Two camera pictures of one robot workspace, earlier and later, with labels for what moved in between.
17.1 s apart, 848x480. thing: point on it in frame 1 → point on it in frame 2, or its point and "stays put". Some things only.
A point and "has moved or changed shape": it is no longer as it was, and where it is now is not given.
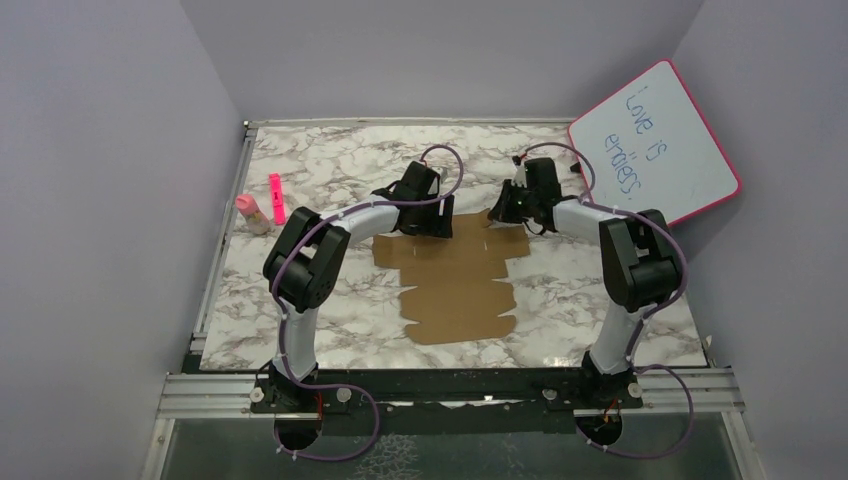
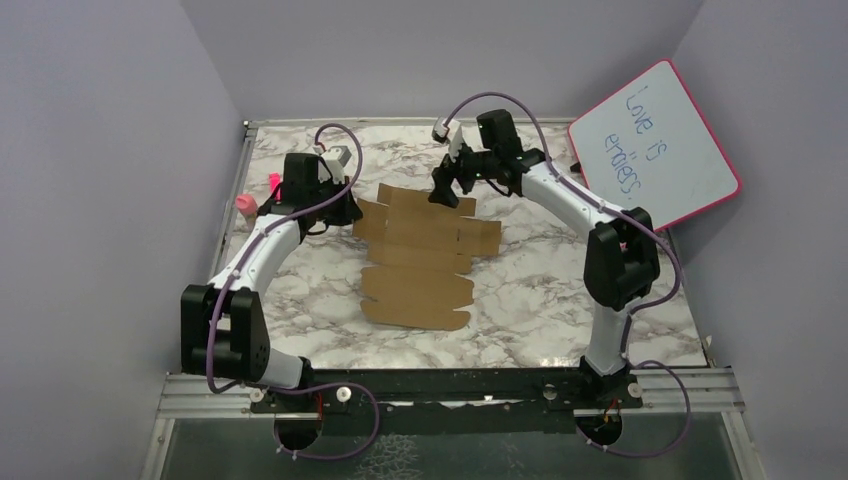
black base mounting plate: [445, 401] stays put
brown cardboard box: [455, 295] has moved or changed shape
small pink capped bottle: [249, 207] stays put
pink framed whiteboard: [649, 147] stays put
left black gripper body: [427, 221] → [326, 192]
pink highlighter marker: [277, 198] stays put
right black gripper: [500, 212] → [443, 177]
